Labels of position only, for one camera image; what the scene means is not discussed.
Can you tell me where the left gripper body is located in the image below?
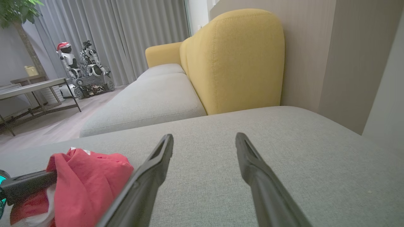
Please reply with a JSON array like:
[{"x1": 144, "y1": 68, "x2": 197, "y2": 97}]
[{"x1": 0, "y1": 170, "x2": 11, "y2": 219}]

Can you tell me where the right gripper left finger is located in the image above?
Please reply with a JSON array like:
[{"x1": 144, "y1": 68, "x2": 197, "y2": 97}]
[{"x1": 96, "y1": 134, "x2": 174, "y2": 227}]

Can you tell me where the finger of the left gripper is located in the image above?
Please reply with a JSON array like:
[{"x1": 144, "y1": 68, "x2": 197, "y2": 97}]
[{"x1": 2, "y1": 170, "x2": 58, "y2": 206}]

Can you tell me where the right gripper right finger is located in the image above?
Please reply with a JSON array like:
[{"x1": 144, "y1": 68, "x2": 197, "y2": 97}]
[{"x1": 235, "y1": 132, "x2": 313, "y2": 227}]

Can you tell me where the red garment with white trim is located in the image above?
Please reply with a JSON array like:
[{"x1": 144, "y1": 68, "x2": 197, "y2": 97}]
[{"x1": 9, "y1": 148, "x2": 134, "y2": 227}]

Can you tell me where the large grey sofa chaise cushion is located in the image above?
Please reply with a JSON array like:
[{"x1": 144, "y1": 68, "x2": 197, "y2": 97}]
[{"x1": 0, "y1": 106, "x2": 404, "y2": 227}]

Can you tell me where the white ribbed plant pot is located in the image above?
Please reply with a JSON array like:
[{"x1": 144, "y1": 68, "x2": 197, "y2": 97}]
[{"x1": 40, "y1": 86, "x2": 63, "y2": 106}]

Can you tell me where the wooden side table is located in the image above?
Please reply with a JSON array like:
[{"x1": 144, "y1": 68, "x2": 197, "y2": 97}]
[{"x1": 10, "y1": 75, "x2": 62, "y2": 107}]

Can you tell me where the wheeled robot cart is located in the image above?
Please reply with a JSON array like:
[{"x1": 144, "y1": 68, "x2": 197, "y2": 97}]
[{"x1": 73, "y1": 75, "x2": 115, "y2": 100}]

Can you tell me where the small grey sofa seat cushion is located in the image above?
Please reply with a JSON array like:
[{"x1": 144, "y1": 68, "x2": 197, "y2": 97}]
[{"x1": 137, "y1": 64, "x2": 186, "y2": 81}]

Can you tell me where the white robot with Santa hat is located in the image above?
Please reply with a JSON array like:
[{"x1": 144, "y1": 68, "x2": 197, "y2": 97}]
[{"x1": 57, "y1": 42, "x2": 83, "y2": 79}]

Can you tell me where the white and black humanoid robot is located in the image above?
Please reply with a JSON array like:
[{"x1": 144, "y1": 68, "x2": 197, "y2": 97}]
[{"x1": 80, "y1": 40, "x2": 111, "y2": 78}]

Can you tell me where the yellow sofa backrest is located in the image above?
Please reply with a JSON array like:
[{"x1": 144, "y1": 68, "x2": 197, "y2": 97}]
[{"x1": 180, "y1": 9, "x2": 285, "y2": 115}]

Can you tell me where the yellow sofa armrest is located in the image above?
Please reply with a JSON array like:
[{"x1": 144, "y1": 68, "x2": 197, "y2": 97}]
[{"x1": 145, "y1": 42, "x2": 183, "y2": 68}]

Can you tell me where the grey pleated curtain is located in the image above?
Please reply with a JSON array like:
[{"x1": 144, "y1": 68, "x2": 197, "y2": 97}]
[{"x1": 24, "y1": 0, "x2": 191, "y2": 87}]

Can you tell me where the green indoor tree plant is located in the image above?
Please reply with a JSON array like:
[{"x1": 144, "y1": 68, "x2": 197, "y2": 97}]
[{"x1": 0, "y1": 0, "x2": 48, "y2": 79}]

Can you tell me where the grey metal-frame coffee table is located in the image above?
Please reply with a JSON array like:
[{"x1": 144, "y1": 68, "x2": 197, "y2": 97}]
[{"x1": 0, "y1": 78, "x2": 82, "y2": 137}]

